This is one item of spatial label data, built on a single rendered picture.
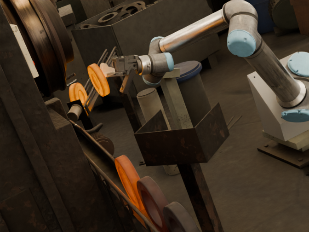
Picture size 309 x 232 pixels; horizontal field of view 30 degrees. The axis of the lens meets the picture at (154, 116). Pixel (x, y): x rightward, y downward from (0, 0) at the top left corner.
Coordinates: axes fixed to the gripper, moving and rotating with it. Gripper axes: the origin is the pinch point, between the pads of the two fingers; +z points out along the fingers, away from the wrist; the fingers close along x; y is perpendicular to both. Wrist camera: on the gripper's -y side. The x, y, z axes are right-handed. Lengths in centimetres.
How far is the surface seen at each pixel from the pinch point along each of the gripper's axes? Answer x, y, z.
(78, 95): -29.3, -12.7, 2.3
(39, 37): 34, 22, 30
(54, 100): -10.2, -9.8, 18.2
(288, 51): -154, -24, -211
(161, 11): -194, 17, -116
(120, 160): 85, -15, 20
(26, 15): 31, 30, 34
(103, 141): -11.1, -33.5, -3.1
